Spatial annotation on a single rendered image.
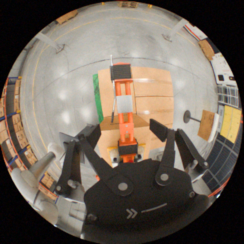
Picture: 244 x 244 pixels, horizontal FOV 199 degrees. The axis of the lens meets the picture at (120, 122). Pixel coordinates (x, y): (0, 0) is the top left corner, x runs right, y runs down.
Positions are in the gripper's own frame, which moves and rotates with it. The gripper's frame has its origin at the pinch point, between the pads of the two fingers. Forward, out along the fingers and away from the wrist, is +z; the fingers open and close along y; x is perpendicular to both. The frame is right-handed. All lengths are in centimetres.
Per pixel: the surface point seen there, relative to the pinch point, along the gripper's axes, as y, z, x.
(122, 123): -0.2, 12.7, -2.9
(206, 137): 172, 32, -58
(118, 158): -5.8, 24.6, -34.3
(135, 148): 5.0, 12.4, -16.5
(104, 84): -16, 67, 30
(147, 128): 16.6, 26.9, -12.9
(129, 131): 2.2, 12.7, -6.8
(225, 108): 728, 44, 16
